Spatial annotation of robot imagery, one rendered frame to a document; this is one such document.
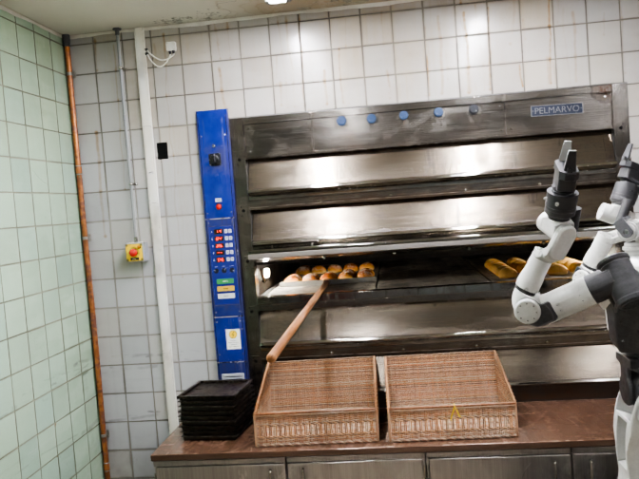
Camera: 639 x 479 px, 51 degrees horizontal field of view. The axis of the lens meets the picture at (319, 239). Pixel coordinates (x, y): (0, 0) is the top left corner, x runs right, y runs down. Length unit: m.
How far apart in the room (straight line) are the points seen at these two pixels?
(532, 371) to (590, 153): 1.10
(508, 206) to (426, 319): 0.69
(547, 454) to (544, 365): 0.60
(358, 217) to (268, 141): 0.60
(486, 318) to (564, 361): 0.43
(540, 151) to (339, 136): 0.98
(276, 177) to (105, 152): 0.91
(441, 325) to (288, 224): 0.92
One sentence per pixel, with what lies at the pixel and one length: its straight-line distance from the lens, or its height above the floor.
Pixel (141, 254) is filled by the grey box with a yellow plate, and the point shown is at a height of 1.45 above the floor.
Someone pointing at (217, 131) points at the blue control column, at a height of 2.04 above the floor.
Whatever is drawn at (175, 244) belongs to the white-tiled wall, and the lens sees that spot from 3.57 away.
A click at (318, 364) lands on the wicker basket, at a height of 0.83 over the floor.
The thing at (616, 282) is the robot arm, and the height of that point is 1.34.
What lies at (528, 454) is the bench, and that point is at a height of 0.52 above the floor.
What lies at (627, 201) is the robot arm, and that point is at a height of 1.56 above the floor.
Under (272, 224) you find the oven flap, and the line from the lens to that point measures 3.44.
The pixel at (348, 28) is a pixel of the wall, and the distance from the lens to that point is 3.49.
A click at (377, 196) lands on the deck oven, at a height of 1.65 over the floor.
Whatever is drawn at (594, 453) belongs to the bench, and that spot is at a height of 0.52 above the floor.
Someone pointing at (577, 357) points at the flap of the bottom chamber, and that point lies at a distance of 3.60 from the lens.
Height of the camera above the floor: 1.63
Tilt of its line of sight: 3 degrees down
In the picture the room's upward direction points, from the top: 4 degrees counter-clockwise
